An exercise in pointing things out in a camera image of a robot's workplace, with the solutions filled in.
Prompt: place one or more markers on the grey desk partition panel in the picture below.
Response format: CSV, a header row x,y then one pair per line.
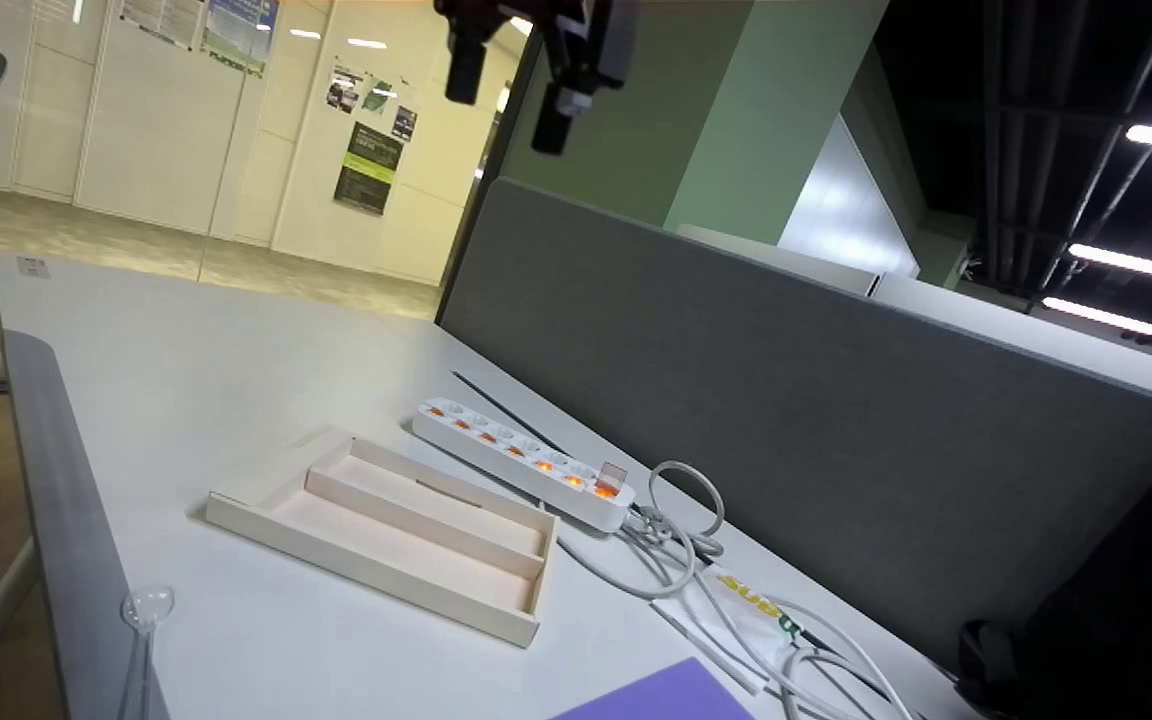
x,y
802,425

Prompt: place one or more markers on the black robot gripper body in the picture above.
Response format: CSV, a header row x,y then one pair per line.
x,y
595,39

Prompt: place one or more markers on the green square pillar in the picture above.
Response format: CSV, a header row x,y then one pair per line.
x,y
699,113

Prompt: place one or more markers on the blue and white wall poster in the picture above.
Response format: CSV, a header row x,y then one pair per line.
x,y
242,30

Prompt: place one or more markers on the green and black wall sign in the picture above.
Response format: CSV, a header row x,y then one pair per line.
x,y
360,190

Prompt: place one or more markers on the white power strip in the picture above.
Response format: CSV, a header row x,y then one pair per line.
x,y
521,467

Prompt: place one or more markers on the white wall notice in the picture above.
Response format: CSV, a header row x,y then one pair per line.
x,y
161,18

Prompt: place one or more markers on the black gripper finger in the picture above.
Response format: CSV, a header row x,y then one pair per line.
x,y
465,60
553,120

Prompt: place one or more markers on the light wooden compartment box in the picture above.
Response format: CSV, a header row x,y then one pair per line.
x,y
405,530

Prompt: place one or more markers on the clear round plastic piece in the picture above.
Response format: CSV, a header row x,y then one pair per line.
x,y
147,605

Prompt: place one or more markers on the small pinned wall photo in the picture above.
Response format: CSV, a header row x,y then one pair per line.
x,y
341,88
379,96
405,120

